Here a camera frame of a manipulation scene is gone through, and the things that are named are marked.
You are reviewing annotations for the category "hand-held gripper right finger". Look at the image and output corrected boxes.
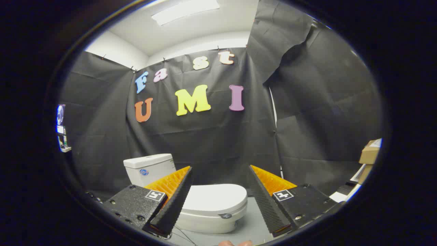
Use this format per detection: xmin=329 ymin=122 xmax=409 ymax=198
xmin=246 ymin=165 xmax=346 ymax=238

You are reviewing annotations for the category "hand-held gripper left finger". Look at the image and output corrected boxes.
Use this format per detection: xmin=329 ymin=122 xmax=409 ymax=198
xmin=102 ymin=166 xmax=194 ymax=238

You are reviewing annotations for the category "white toilet lid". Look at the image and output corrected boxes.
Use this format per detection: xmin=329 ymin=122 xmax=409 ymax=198
xmin=182 ymin=184 xmax=248 ymax=215

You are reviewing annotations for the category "white toilet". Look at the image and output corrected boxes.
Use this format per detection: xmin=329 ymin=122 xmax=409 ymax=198
xmin=123 ymin=153 xmax=248 ymax=234

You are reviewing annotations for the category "black backdrop cloth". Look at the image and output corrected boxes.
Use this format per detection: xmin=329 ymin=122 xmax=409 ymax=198
xmin=58 ymin=0 xmax=383 ymax=203

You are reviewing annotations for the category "brown cardboard box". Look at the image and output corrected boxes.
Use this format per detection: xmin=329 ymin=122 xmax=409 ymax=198
xmin=357 ymin=164 xmax=373 ymax=185
xmin=358 ymin=138 xmax=382 ymax=165

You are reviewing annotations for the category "ceiling light panel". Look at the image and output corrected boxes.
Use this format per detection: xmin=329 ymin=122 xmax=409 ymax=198
xmin=151 ymin=0 xmax=221 ymax=26

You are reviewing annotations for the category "thin black cable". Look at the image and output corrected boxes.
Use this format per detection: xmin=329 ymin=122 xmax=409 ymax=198
xmin=167 ymin=225 xmax=199 ymax=246

